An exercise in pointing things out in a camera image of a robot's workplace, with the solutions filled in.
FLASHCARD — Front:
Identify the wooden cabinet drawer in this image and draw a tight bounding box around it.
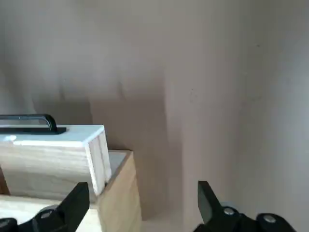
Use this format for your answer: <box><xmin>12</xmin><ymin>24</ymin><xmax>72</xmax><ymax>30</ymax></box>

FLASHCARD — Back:
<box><xmin>0</xmin><ymin>124</ymin><xmax>113</xmax><ymax>197</ymax></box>

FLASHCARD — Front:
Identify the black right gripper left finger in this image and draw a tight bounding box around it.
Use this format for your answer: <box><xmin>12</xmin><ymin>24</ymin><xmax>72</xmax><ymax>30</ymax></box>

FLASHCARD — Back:
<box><xmin>0</xmin><ymin>181</ymin><xmax>90</xmax><ymax>232</ymax></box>

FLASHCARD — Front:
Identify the light wooden cabinet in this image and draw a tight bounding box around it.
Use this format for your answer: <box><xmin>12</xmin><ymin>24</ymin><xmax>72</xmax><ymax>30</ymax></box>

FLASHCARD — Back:
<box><xmin>0</xmin><ymin>149</ymin><xmax>143</xmax><ymax>232</ymax></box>

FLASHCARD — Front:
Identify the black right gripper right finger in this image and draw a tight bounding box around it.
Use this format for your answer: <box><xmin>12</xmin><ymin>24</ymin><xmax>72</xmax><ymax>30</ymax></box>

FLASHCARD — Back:
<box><xmin>193</xmin><ymin>180</ymin><xmax>300</xmax><ymax>232</ymax></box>

